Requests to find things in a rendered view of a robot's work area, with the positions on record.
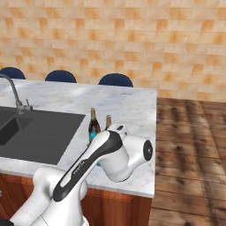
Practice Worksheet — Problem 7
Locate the dark blue stool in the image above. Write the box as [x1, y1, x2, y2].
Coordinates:
[97, 72, 134, 88]
[0, 66, 26, 80]
[44, 70, 78, 84]

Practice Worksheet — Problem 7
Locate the dark grey sink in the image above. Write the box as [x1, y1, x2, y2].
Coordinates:
[0, 106, 87, 166]

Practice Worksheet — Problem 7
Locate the grey metal tap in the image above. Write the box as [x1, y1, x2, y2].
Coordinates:
[0, 73, 34, 115]

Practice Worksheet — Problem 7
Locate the dark wine bottle teal label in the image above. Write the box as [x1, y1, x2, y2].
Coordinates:
[87, 107, 102, 146]

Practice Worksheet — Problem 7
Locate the brown wooden counter cabinet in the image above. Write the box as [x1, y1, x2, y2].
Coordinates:
[0, 172, 154, 226]

